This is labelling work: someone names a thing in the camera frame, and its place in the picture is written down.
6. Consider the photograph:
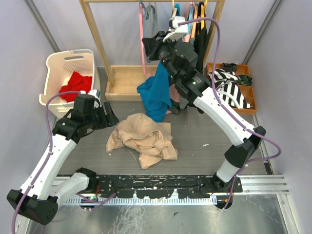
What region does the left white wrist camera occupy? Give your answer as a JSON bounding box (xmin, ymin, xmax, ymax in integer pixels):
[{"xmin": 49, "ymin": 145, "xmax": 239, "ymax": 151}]
[{"xmin": 79, "ymin": 89, "xmax": 102, "ymax": 108}]

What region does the black garment on hanger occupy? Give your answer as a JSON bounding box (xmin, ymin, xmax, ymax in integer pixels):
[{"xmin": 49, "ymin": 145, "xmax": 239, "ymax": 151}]
[{"xmin": 191, "ymin": 2, "xmax": 208, "ymax": 73}]

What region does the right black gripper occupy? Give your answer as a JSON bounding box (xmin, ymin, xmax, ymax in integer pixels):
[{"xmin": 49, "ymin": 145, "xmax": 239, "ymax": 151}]
[{"xmin": 141, "ymin": 31, "xmax": 179, "ymax": 82}]

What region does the orange wooden compartment tray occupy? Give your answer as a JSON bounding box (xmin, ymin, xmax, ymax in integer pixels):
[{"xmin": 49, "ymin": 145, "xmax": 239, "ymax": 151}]
[{"xmin": 215, "ymin": 63, "xmax": 257, "ymax": 115}]

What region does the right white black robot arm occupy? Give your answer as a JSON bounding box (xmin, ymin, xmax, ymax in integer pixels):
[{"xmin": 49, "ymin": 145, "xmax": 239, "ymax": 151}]
[{"xmin": 142, "ymin": 31, "xmax": 266, "ymax": 192}]

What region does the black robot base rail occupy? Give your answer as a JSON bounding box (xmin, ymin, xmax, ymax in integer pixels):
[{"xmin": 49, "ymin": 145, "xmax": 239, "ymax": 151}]
[{"xmin": 82, "ymin": 175, "xmax": 243, "ymax": 201}]

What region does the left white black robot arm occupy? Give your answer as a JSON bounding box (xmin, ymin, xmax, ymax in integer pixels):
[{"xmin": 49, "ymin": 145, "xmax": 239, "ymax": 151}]
[{"xmin": 7, "ymin": 90, "xmax": 119, "ymax": 225}]

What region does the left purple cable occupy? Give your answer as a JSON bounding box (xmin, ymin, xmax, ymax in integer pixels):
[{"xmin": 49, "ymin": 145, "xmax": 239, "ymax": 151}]
[{"xmin": 11, "ymin": 90, "xmax": 82, "ymax": 234}]

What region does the dark patterned cloth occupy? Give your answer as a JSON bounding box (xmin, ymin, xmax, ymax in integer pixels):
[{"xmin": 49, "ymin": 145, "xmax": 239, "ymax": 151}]
[{"xmin": 238, "ymin": 74, "xmax": 253, "ymax": 86}]

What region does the wooden clothes rack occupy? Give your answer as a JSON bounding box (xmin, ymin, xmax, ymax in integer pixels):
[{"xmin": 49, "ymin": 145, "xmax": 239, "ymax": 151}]
[{"xmin": 79, "ymin": 0, "xmax": 225, "ymax": 101}]

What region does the beige t shirt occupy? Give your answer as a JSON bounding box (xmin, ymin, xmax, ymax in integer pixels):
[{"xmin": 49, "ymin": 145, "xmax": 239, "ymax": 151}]
[{"xmin": 106, "ymin": 113, "xmax": 178, "ymax": 169}]

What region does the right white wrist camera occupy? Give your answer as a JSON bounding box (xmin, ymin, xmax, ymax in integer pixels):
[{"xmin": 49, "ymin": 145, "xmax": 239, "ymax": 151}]
[{"xmin": 163, "ymin": 16, "xmax": 188, "ymax": 42}]

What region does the wooden hanger with blue shirt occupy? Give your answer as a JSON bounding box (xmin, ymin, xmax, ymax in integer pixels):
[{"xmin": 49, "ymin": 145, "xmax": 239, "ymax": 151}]
[{"xmin": 171, "ymin": 0, "xmax": 177, "ymax": 18}]

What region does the grey garment on hanger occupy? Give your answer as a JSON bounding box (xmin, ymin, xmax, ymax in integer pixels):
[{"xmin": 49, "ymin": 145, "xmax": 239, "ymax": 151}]
[{"xmin": 179, "ymin": 34, "xmax": 195, "ymax": 109}]

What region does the red cloth in basket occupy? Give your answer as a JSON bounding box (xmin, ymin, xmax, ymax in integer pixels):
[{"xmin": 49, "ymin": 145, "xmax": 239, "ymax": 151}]
[{"xmin": 59, "ymin": 71, "xmax": 93, "ymax": 102}]

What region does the pink plastic hanger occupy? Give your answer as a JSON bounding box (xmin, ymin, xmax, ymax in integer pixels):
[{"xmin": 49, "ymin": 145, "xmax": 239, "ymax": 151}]
[{"xmin": 139, "ymin": 1, "xmax": 147, "ymax": 76}]

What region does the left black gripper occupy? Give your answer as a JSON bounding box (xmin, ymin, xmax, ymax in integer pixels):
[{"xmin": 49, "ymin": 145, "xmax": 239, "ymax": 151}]
[{"xmin": 86, "ymin": 101, "xmax": 119, "ymax": 130}]

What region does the pink garment on hanger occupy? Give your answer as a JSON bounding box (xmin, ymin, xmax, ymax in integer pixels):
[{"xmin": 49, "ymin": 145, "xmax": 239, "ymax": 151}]
[{"xmin": 169, "ymin": 2, "xmax": 195, "ymax": 104}]

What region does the grey plastic hanger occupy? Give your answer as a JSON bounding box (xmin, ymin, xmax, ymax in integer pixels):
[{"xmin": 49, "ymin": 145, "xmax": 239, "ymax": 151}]
[{"xmin": 142, "ymin": 0, "xmax": 159, "ymax": 37}]

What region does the white laundry basket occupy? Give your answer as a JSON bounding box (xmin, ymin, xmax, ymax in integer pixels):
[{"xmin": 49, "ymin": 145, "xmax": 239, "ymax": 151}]
[{"xmin": 39, "ymin": 49, "xmax": 101, "ymax": 106}]

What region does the blue t shirt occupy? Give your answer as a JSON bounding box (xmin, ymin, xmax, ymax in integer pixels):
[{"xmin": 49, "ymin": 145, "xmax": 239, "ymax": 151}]
[{"xmin": 137, "ymin": 54, "xmax": 177, "ymax": 122}]

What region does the black white striped cloth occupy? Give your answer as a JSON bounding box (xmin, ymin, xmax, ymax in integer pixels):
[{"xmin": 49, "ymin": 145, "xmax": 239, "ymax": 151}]
[{"xmin": 214, "ymin": 68, "xmax": 252, "ymax": 109}]

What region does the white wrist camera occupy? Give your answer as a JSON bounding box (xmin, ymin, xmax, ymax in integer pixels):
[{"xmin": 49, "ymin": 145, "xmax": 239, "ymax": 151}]
[
  {"xmin": 79, "ymin": 89, "xmax": 102, "ymax": 108},
  {"xmin": 163, "ymin": 16, "xmax": 188, "ymax": 42}
]

